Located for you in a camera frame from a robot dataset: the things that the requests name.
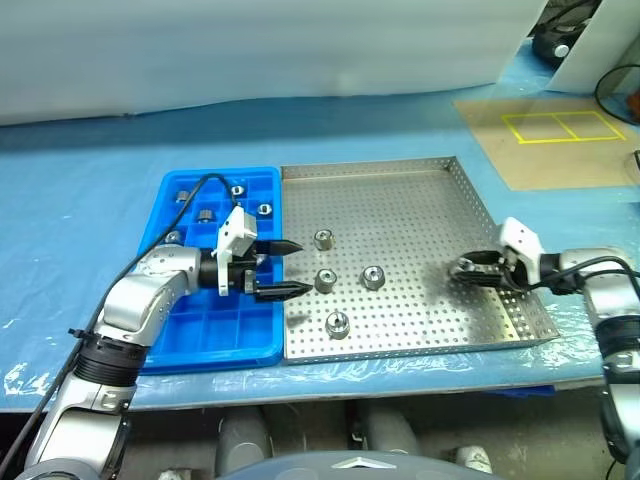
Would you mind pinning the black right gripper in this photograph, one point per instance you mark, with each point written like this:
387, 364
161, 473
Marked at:
510, 275

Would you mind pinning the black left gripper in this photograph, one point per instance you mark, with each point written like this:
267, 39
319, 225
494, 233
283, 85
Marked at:
250, 280

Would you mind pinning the metal roller with pin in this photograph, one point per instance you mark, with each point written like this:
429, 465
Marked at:
337, 324

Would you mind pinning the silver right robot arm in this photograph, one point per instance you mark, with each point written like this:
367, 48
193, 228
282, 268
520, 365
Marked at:
612, 300

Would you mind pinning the blue plastic compartment tray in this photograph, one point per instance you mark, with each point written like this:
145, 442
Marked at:
225, 330

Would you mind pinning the perforated steel tray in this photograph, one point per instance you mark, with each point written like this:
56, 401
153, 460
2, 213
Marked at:
400, 225

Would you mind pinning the brown mat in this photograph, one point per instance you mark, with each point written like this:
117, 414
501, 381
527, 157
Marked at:
550, 165

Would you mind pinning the yellow tape rectangle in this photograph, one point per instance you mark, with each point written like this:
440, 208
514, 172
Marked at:
570, 139

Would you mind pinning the grey rounded cylinder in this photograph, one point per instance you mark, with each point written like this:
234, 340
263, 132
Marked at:
390, 435
242, 440

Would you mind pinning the white rounded foot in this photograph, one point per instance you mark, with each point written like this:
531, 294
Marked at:
472, 457
172, 474

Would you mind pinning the dark grey shape silver emblem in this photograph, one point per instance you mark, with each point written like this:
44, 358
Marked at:
300, 467

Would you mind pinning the blue plastic table cover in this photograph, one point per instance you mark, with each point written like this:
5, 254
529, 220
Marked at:
75, 200

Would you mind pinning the white backdrop board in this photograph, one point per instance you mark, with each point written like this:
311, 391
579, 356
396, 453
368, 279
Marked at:
250, 50

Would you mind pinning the black device with white button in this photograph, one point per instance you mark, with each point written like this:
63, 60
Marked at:
547, 42

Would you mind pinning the white foam board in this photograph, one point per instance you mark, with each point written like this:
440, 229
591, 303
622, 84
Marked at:
590, 50

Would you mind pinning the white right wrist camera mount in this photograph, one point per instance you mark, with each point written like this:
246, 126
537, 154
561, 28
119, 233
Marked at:
520, 240

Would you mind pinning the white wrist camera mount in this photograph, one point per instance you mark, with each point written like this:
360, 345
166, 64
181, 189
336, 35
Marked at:
520, 240
237, 230

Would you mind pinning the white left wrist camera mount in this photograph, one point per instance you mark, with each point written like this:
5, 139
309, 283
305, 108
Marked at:
237, 230

